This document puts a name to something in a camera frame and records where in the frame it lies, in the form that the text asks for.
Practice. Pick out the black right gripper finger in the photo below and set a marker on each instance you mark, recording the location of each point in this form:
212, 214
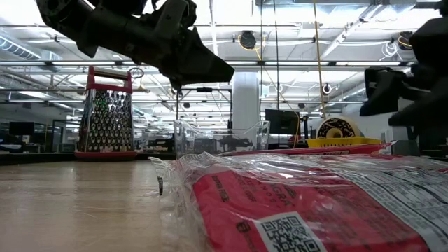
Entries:
381, 91
427, 110

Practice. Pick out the chocolate glazed donut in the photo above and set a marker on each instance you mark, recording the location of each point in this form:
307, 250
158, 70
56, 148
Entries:
346, 127

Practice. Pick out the red packet with barcodes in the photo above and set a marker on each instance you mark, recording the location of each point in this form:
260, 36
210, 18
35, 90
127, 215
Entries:
315, 203

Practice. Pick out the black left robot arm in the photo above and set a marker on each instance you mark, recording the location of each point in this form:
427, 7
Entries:
59, 14

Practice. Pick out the white pillar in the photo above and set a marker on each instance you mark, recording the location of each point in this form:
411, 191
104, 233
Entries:
246, 105

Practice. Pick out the yellow plastic basket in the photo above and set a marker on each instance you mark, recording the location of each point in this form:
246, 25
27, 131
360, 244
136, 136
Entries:
343, 142

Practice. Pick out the clear plastic bin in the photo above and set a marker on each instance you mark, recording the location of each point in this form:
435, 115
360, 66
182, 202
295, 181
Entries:
220, 140

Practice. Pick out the red steel box grater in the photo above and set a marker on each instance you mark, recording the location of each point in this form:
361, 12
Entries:
106, 122

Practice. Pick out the long ceiling light bar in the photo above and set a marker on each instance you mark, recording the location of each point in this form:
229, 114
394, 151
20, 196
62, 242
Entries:
297, 63

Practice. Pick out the black overhead frame rig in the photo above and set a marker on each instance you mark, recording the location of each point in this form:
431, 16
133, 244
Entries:
204, 90

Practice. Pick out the black wall monitor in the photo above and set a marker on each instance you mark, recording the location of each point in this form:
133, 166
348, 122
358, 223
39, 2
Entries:
281, 120

